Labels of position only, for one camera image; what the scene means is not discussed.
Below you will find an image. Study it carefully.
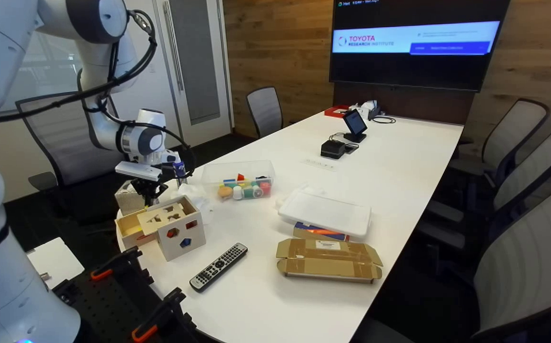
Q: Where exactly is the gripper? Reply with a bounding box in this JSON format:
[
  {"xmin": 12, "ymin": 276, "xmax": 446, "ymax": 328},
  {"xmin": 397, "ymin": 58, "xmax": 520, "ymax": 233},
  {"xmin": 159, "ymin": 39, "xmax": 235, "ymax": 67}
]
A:
[{"xmin": 131, "ymin": 177, "xmax": 170, "ymax": 207}]

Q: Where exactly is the small open wooden box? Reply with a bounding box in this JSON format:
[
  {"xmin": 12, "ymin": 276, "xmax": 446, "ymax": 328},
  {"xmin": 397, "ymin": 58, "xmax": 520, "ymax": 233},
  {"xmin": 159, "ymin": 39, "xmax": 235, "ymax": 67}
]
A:
[{"xmin": 115, "ymin": 209, "xmax": 158, "ymax": 250}]

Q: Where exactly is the clear plastic container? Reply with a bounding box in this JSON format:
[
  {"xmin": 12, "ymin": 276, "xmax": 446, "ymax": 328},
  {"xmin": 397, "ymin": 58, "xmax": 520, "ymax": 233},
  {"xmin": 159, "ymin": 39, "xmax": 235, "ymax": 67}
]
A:
[{"xmin": 201, "ymin": 160, "xmax": 276, "ymax": 202}]

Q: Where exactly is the blue and orange flat box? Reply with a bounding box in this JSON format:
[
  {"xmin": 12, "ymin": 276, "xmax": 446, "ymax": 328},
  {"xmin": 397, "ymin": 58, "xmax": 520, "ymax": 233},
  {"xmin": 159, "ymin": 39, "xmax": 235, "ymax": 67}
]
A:
[{"xmin": 293, "ymin": 221, "xmax": 351, "ymax": 242}]

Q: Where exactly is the white plastic container lid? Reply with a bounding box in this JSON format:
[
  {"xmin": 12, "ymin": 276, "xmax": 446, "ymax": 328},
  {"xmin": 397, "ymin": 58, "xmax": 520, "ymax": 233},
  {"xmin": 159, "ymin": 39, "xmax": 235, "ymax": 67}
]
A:
[{"xmin": 277, "ymin": 187, "xmax": 372, "ymax": 238}]

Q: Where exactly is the small black box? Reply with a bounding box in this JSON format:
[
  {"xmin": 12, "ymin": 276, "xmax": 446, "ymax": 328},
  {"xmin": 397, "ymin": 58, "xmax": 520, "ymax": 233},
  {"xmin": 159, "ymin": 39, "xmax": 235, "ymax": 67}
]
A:
[{"xmin": 320, "ymin": 139, "xmax": 346, "ymax": 160}]

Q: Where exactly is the flattened cardboard box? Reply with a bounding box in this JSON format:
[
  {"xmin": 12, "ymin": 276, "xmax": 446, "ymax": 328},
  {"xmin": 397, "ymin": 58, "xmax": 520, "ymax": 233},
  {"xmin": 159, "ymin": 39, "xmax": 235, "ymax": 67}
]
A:
[{"xmin": 276, "ymin": 238, "xmax": 384, "ymax": 284}]

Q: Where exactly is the red flat box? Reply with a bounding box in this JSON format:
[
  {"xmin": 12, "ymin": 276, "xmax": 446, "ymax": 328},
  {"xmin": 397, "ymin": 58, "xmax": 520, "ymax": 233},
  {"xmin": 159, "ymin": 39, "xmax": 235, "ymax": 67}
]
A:
[{"xmin": 323, "ymin": 105, "xmax": 351, "ymax": 119}]

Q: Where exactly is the wooden shape sorter lid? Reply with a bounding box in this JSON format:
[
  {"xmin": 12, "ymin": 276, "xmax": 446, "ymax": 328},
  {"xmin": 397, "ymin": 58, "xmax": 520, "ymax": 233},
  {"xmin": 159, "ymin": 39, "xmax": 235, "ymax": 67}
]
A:
[{"xmin": 137, "ymin": 202, "xmax": 186, "ymax": 236}]

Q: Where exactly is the beige speckled block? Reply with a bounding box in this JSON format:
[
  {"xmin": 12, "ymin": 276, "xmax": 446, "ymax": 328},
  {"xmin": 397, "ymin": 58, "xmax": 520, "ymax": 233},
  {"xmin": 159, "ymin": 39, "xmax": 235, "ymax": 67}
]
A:
[{"xmin": 114, "ymin": 180, "xmax": 146, "ymax": 216}]

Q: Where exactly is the crumpled white plastic bag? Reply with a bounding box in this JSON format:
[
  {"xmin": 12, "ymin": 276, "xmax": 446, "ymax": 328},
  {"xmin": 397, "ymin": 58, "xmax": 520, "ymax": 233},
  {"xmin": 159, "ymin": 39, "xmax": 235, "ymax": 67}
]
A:
[{"xmin": 176, "ymin": 183, "xmax": 215, "ymax": 225}]

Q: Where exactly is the wooden shape sorter cube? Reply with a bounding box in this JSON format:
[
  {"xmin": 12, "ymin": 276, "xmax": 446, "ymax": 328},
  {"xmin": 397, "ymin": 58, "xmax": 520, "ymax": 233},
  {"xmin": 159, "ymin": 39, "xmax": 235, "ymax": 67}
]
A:
[{"xmin": 155, "ymin": 195, "xmax": 207, "ymax": 262}]

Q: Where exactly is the black clamp with orange tip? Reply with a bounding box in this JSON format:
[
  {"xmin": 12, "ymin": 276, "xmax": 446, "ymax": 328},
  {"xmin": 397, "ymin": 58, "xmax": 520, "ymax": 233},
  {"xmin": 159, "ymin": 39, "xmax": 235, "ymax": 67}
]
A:
[
  {"xmin": 131, "ymin": 287, "xmax": 199, "ymax": 343},
  {"xmin": 90, "ymin": 246, "xmax": 154, "ymax": 285}
]

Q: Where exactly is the black remote control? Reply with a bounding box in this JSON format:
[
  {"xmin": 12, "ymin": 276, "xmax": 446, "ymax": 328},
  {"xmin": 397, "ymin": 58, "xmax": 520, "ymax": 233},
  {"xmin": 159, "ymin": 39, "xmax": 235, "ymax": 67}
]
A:
[{"xmin": 189, "ymin": 242, "xmax": 249, "ymax": 293}]

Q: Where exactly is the heap of colourful toy blocks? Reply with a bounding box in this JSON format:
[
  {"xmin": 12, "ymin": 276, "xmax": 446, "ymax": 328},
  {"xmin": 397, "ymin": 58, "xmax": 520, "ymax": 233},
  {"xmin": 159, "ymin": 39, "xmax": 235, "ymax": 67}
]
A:
[{"xmin": 217, "ymin": 173, "xmax": 273, "ymax": 201}]

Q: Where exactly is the grey office chair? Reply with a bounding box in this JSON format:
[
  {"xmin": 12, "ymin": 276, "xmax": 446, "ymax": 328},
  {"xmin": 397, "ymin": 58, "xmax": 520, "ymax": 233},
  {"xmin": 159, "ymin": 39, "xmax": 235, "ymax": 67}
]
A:
[
  {"xmin": 15, "ymin": 92, "xmax": 126, "ymax": 225},
  {"xmin": 245, "ymin": 86, "xmax": 284, "ymax": 139}
]

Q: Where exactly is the white sheet of paper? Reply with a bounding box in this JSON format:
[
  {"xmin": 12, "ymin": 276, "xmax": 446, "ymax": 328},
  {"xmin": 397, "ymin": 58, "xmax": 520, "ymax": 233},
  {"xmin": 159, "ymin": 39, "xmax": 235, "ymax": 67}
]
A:
[{"xmin": 27, "ymin": 237, "xmax": 86, "ymax": 290}]

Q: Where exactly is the white door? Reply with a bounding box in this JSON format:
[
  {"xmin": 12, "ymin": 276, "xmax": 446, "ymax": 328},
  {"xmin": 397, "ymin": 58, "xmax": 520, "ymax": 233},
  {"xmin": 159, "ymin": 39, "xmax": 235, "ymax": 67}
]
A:
[{"xmin": 153, "ymin": 0, "xmax": 235, "ymax": 146}]

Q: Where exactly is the table socket plate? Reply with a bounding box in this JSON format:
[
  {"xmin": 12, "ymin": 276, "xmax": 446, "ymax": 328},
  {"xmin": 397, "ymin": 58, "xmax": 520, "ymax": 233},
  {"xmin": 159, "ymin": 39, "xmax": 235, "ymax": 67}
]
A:
[{"xmin": 302, "ymin": 158, "xmax": 337, "ymax": 172}]

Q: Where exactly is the tablet on black stand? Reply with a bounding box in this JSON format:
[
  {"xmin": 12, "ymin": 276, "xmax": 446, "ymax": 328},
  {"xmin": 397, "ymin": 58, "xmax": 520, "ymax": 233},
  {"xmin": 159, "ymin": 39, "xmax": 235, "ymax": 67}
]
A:
[{"xmin": 341, "ymin": 109, "xmax": 368, "ymax": 144}]

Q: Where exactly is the row of grey office chairs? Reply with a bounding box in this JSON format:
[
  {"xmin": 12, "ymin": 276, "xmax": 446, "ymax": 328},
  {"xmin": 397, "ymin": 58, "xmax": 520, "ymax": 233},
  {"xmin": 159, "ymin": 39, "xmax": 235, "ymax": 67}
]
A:
[{"xmin": 351, "ymin": 98, "xmax": 551, "ymax": 343}]

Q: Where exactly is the long metal door handle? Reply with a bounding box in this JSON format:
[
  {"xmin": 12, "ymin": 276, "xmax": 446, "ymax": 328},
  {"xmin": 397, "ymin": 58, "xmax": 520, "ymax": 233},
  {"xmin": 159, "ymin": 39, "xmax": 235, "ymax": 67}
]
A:
[{"xmin": 162, "ymin": 0, "xmax": 184, "ymax": 92}]

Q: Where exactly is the large wall screen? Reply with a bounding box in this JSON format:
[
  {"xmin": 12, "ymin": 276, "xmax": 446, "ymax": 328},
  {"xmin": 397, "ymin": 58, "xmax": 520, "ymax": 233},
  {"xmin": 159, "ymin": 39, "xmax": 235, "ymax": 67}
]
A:
[{"xmin": 329, "ymin": 0, "xmax": 512, "ymax": 93}]

